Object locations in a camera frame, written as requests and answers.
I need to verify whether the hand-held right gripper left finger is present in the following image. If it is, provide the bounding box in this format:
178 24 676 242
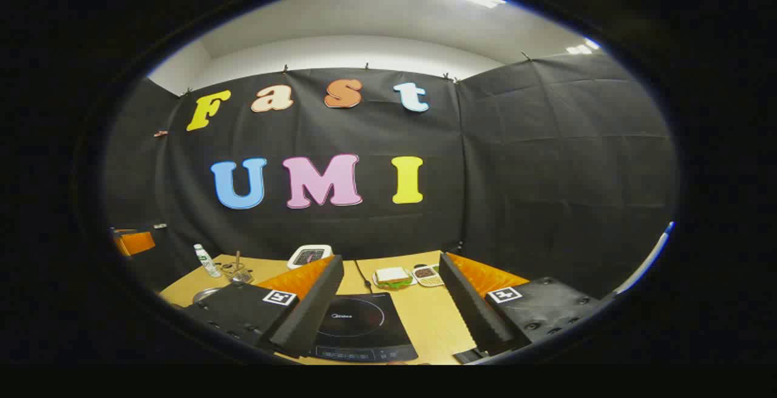
182 255 345 360

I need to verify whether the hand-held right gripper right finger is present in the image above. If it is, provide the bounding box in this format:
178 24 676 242
438 252 609 356

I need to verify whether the black induction cooktop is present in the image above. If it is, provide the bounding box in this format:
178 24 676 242
310 292 419 363

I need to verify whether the white divided dish of beans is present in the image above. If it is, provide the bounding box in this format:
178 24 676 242
411 263 446 288

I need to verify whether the white toaster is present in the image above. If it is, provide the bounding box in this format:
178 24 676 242
287 244 333 270

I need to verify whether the white sandwich plate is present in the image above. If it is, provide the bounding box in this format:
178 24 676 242
372 271 418 291

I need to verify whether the white bottle with green label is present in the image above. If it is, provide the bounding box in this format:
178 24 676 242
194 243 222 278

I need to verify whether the sandwich with lettuce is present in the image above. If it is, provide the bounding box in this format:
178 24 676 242
375 266 413 289

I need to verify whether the black backdrop cloth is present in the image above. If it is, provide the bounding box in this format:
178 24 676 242
103 52 677 302

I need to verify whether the black power cable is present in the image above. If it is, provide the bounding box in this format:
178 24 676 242
354 260 374 294

